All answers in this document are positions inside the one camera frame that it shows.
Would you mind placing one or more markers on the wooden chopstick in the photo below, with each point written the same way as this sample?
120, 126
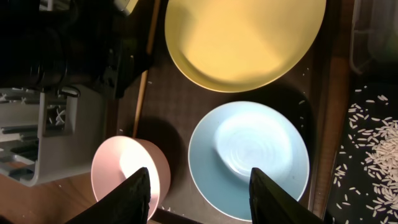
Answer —
143, 82

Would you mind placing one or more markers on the grey dishwasher rack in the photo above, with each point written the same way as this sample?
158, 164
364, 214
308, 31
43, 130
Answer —
46, 136

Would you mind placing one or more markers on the clear plastic bin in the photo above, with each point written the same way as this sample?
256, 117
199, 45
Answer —
373, 42

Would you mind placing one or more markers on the black waste tray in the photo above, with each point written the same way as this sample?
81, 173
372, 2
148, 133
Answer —
367, 155

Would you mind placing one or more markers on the dark brown serving tray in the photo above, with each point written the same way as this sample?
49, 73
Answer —
172, 106

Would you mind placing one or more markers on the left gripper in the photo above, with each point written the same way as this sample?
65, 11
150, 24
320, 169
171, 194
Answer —
99, 44

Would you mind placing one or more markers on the light blue plate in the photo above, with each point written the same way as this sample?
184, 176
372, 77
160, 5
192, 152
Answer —
234, 138

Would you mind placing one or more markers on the pile of rice grains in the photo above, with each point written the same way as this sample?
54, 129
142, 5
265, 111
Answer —
376, 149

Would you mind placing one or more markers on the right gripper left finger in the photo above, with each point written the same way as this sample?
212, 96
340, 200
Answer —
128, 203

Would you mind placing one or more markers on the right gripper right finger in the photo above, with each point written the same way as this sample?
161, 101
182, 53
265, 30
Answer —
270, 204

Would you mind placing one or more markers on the pink bowl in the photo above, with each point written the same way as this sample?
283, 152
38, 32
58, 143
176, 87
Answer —
119, 157

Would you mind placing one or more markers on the yellow plate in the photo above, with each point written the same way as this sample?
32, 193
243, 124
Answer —
233, 46

